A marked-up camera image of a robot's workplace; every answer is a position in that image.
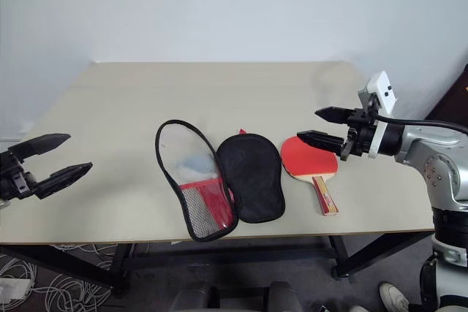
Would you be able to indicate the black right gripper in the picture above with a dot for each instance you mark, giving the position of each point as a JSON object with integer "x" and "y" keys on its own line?
{"x": 360, "y": 133}

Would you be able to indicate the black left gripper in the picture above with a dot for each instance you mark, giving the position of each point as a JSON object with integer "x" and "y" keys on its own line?
{"x": 14, "y": 180}

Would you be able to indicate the red table tennis paddle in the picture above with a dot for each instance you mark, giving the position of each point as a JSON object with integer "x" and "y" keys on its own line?
{"x": 307, "y": 163}

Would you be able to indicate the black red paddle case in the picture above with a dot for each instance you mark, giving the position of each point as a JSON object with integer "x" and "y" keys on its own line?
{"x": 252, "y": 180}

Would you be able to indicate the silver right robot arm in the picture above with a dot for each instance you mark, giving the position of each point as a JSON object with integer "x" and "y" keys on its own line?
{"x": 435, "y": 151}

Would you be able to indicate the dark brown cabinet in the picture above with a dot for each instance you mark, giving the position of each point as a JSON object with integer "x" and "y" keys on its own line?
{"x": 457, "y": 100}

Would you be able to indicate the white plastic box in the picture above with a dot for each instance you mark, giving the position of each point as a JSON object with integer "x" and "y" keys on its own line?
{"x": 12, "y": 288}

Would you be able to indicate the dark grey rounded shape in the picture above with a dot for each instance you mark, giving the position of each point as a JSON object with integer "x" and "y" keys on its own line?
{"x": 283, "y": 297}

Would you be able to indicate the white shoe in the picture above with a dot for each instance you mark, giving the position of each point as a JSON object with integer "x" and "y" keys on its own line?
{"x": 393, "y": 297}

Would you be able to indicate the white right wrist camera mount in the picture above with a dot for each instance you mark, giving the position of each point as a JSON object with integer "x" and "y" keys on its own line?
{"x": 384, "y": 89}

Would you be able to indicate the black metal table frame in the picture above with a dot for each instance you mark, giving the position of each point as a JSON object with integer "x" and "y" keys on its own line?
{"x": 234, "y": 253}

